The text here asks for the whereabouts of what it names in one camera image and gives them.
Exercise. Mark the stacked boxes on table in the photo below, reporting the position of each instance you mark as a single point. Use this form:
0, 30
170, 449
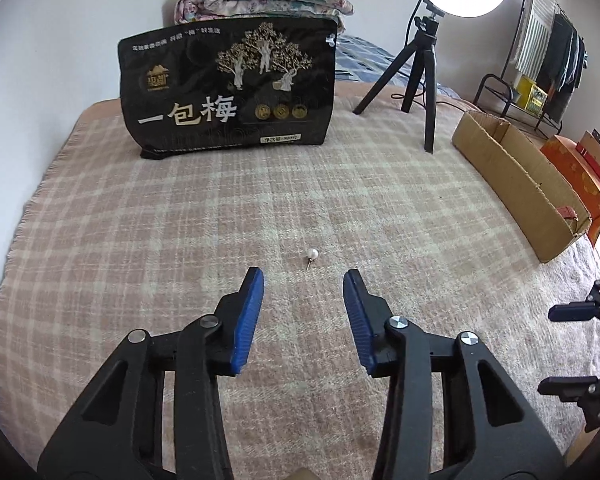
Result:
589, 142

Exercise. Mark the blue patterned mattress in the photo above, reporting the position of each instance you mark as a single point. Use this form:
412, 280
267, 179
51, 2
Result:
365, 55

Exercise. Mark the striped hanging towel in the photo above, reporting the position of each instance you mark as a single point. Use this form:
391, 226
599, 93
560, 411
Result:
532, 35

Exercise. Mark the yellow crate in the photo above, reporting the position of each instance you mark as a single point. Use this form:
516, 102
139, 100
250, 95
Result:
530, 94

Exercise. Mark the black tripod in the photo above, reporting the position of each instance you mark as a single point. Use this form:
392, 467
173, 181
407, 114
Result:
426, 60

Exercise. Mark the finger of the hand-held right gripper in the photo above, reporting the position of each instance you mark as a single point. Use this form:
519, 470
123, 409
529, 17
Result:
567, 311
565, 387

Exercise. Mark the cardboard box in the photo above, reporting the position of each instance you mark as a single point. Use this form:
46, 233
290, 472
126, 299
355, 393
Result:
520, 200

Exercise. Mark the black printed snack bag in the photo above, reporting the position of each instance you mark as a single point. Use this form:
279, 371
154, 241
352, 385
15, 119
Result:
205, 110

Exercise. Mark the dark green hanging coat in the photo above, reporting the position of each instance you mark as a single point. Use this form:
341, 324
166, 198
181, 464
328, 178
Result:
555, 55

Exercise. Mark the red flat box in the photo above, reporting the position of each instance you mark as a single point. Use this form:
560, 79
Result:
595, 167

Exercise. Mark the pink plaid blanket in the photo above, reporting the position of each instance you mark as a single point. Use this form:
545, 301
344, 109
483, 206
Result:
180, 235

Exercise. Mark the orange cloth covered table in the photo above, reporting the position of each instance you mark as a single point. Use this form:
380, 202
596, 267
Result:
580, 182

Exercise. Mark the white pearl earring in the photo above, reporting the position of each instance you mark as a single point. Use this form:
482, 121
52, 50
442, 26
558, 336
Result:
313, 254

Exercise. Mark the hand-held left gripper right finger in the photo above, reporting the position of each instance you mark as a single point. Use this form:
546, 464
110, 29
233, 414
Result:
360, 320

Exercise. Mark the black metal clothes rack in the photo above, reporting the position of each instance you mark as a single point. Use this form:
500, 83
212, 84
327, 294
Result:
486, 80

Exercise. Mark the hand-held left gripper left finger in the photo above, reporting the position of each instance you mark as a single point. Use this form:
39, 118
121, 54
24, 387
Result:
247, 320

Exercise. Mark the dark blue hanging garment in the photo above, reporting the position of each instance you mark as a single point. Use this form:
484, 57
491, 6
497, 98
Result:
577, 70

